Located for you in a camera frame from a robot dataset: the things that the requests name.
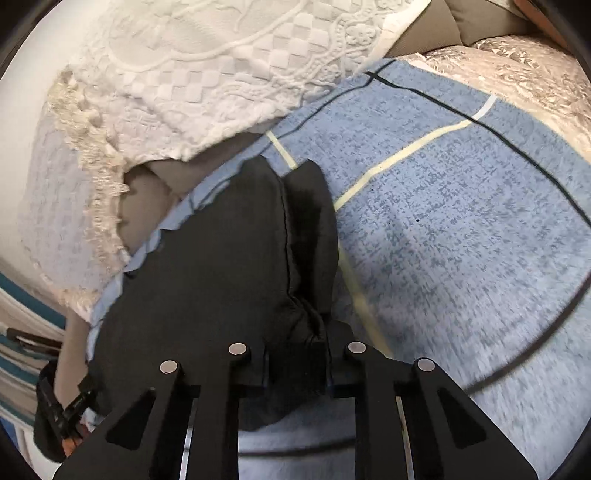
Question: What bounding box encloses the blue striped curtain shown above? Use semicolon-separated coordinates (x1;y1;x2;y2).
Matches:
0;270;66;418

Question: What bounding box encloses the blue plaid blanket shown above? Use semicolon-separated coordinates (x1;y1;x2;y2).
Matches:
85;58;591;480

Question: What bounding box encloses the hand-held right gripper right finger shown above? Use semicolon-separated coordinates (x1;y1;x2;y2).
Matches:
325;342;539;480

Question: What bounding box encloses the white lace cover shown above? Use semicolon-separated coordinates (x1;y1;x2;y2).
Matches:
58;0;432;163

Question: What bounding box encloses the grey sofa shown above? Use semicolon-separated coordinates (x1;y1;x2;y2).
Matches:
60;0;534;370

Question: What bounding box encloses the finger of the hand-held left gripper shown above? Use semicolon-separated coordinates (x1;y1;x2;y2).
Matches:
38;364;100;431

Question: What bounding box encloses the black leather jacket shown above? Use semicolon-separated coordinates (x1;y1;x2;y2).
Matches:
32;154;368;462

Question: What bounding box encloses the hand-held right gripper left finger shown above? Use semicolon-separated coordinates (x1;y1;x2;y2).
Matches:
53;344;267;480

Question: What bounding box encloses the beige floral sofa cover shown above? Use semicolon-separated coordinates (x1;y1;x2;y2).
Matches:
413;31;591;141

